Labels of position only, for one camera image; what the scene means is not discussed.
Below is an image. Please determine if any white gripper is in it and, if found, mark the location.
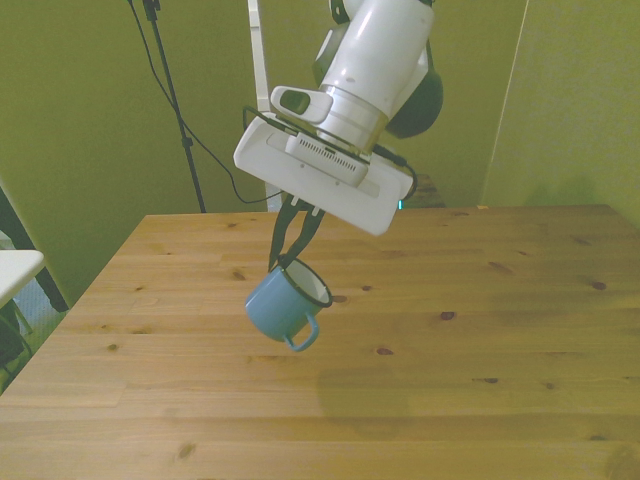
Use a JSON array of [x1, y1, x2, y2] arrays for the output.
[[233, 117, 414, 271]]

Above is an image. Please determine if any blue enamel mug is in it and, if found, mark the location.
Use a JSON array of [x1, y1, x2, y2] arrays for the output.
[[244, 257, 334, 353]]

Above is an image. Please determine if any white upright board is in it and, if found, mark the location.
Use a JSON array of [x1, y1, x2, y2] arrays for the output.
[[247, 0, 284, 201]]

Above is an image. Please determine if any black tripod pole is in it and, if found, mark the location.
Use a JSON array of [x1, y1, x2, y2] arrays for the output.
[[142, 0, 209, 215]]

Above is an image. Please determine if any white side table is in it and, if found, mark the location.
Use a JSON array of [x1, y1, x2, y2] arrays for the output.
[[0, 249, 45, 306]]

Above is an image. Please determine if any black tripod cable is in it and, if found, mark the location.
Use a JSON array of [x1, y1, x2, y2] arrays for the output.
[[127, 0, 284, 205]]

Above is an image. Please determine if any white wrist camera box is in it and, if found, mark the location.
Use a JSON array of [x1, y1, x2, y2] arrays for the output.
[[283, 127, 374, 189]]

